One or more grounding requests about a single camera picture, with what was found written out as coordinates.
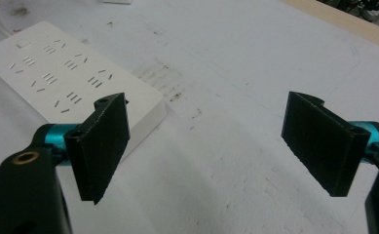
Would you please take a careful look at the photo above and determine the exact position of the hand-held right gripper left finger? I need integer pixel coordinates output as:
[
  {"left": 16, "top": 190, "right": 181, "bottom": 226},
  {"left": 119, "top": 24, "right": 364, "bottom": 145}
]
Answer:
[{"left": 31, "top": 92, "right": 131, "bottom": 206}]

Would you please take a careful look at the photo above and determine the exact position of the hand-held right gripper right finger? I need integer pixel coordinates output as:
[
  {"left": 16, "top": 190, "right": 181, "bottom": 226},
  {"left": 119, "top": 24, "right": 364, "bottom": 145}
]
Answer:
[{"left": 281, "top": 91, "right": 379, "bottom": 198}]

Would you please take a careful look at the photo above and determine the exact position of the white power strip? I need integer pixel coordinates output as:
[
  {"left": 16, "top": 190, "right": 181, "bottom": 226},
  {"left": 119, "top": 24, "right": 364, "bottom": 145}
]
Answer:
[{"left": 0, "top": 20, "right": 168, "bottom": 161}]

